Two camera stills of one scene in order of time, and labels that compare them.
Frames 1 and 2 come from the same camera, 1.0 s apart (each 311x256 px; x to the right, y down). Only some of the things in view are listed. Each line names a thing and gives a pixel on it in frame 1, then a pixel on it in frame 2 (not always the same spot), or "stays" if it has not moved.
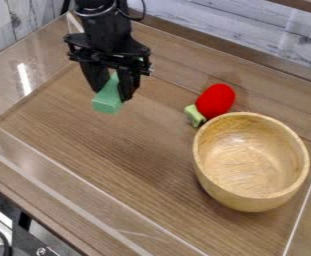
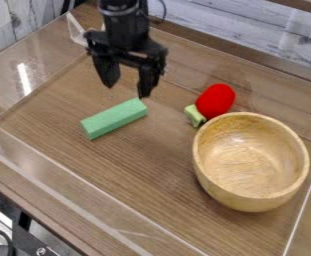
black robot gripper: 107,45 → 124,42
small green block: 194,116 stays
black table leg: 19,227 stays
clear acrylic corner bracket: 73,23 stays
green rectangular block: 107,99 → 112,119
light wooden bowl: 250,160 stays
